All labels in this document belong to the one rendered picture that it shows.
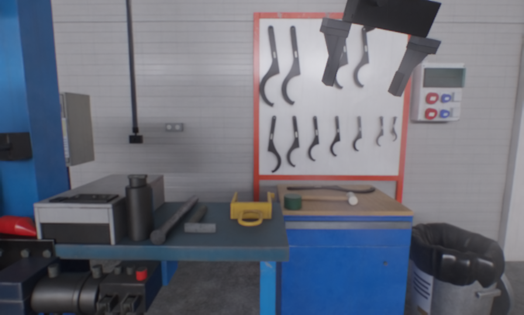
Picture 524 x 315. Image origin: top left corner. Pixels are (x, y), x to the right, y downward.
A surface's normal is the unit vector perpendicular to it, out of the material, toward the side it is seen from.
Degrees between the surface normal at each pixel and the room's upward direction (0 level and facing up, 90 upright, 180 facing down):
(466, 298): 93
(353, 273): 90
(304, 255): 90
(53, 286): 41
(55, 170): 90
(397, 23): 114
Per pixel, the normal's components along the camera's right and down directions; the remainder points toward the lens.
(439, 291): -0.75, 0.14
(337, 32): 0.09, 0.51
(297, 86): 0.00, 0.13
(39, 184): 1.00, 0.00
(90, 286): 0.00, -0.66
